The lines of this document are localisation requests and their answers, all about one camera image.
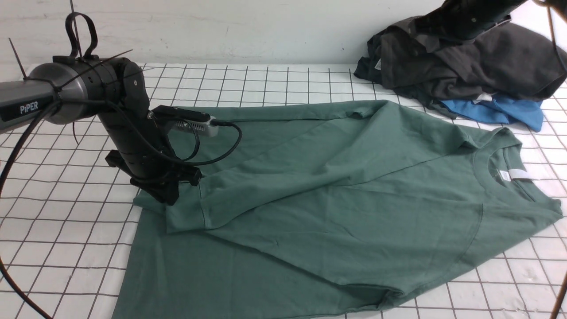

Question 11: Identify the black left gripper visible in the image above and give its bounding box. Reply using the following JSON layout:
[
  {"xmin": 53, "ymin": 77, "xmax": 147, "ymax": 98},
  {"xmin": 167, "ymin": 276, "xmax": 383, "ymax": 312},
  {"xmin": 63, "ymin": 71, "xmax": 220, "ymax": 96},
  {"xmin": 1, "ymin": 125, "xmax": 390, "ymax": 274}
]
[{"xmin": 97, "ymin": 102, "xmax": 203, "ymax": 205}]

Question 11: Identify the green long-sleeve top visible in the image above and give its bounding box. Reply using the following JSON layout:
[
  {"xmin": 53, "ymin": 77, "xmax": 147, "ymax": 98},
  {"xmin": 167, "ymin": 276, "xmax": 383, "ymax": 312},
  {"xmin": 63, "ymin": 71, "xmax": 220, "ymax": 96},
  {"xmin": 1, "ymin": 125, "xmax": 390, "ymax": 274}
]
[{"xmin": 112, "ymin": 101, "xmax": 563, "ymax": 319}]

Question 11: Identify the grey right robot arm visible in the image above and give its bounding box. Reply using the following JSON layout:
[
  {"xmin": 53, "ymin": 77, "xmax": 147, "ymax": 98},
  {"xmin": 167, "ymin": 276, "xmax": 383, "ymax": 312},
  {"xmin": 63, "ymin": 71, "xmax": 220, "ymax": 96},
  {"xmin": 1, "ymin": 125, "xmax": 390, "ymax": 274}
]
[{"xmin": 410, "ymin": 0, "xmax": 524, "ymax": 42}]

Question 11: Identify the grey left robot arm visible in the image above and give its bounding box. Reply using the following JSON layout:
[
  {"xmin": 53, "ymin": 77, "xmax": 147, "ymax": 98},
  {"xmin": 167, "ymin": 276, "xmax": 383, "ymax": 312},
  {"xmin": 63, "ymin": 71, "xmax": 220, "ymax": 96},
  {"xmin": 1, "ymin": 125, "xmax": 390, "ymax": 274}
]
[{"xmin": 1, "ymin": 56, "xmax": 202, "ymax": 205}]

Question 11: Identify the blue garment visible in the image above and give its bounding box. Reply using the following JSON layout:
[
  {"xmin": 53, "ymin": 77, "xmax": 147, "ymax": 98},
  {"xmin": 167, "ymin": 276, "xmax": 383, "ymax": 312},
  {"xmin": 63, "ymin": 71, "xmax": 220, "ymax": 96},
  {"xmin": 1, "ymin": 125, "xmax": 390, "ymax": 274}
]
[{"xmin": 441, "ymin": 93, "xmax": 544, "ymax": 132}]

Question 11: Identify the dark grey garment pile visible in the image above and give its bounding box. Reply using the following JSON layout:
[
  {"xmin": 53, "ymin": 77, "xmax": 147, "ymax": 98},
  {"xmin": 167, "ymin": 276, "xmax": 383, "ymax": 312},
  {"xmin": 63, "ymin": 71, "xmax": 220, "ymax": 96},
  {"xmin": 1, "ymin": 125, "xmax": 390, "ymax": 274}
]
[{"xmin": 354, "ymin": 17, "xmax": 566, "ymax": 109}]

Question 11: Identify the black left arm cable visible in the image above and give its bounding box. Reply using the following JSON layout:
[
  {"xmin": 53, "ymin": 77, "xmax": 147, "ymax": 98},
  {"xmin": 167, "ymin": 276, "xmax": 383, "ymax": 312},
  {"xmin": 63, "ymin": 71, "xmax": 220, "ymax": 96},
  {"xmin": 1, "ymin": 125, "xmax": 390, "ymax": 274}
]
[{"xmin": 0, "ymin": 100, "xmax": 243, "ymax": 319}]

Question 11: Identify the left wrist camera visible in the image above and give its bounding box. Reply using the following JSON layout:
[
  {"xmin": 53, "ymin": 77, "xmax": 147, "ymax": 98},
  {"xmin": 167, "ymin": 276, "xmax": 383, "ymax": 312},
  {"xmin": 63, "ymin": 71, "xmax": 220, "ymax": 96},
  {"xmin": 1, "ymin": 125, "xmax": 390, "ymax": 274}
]
[{"xmin": 148, "ymin": 105, "xmax": 219, "ymax": 137}]

